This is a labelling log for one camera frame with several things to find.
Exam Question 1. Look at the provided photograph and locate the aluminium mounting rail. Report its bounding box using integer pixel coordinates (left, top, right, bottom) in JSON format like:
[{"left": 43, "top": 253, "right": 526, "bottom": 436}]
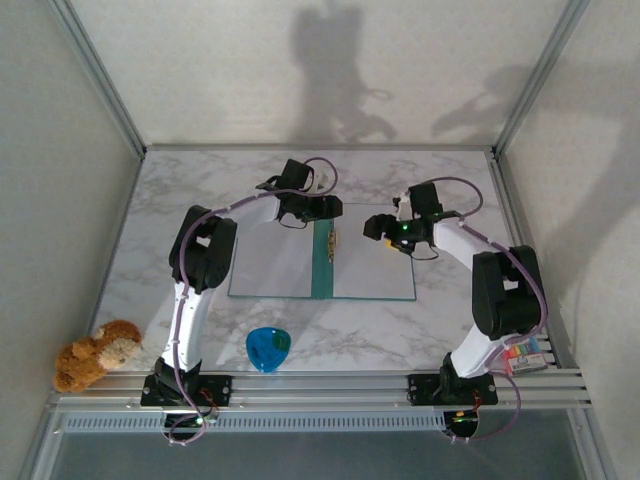
[{"left": 47, "top": 368, "right": 596, "bottom": 414}]

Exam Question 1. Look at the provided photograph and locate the grey slotted cable duct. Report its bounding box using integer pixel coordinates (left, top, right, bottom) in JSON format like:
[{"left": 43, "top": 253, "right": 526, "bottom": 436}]
[{"left": 59, "top": 412, "right": 449, "bottom": 434}]

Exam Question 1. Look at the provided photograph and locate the brown teddy bear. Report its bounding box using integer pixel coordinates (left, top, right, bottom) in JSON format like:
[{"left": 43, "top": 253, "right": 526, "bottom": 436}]
[{"left": 53, "top": 319, "right": 144, "bottom": 394}]

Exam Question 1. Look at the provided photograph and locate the pack of coloured highlighters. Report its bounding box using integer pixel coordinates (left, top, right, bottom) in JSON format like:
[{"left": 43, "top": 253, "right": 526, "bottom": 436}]
[{"left": 502, "top": 337, "right": 546, "bottom": 376}]

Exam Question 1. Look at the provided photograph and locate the aluminium frame rail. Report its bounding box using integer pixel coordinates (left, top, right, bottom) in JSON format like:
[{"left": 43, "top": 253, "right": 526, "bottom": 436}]
[
  {"left": 143, "top": 143, "right": 497, "bottom": 153},
  {"left": 485, "top": 149, "right": 581, "bottom": 374}
]

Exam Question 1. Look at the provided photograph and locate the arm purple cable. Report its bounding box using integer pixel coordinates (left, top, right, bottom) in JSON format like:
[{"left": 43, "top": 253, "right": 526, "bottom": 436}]
[
  {"left": 167, "top": 157, "right": 339, "bottom": 446},
  {"left": 422, "top": 177, "right": 547, "bottom": 444}
]

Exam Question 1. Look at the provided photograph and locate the aluminium frame post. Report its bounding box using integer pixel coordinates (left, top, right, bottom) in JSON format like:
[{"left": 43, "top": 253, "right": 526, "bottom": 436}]
[
  {"left": 47, "top": 0, "right": 147, "bottom": 156},
  {"left": 492, "top": 0, "right": 591, "bottom": 154}
]

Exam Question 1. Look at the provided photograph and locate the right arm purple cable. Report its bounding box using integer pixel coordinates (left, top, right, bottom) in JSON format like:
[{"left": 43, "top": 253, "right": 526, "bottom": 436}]
[{"left": 422, "top": 177, "right": 547, "bottom": 444}]

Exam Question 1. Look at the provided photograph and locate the green folder with clear cover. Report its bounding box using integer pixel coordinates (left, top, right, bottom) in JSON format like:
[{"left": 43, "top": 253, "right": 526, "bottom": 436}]
[{"left": 227, "top": 201, "right": 419, "bottom": 302}]

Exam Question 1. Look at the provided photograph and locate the blue translucent plastic case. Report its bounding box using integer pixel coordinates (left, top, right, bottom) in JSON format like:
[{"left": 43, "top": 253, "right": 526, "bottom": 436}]
[{"left": 245, "top": 325, "right": 292, "bottom": 374}]

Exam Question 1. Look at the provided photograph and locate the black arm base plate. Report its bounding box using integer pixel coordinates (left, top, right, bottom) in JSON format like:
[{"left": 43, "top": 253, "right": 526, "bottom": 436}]
[
  {"left": 407, "top": 372, "right": 499, "bottom": 406},
  {"left": 140, "top": 374, "right": 234, "bottom": 407}
]

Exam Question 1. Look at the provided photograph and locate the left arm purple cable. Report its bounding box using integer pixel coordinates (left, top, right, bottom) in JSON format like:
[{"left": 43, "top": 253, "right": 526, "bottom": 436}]
[{"left": 167, "top": 157, "right": 339, "bottom": 446}]

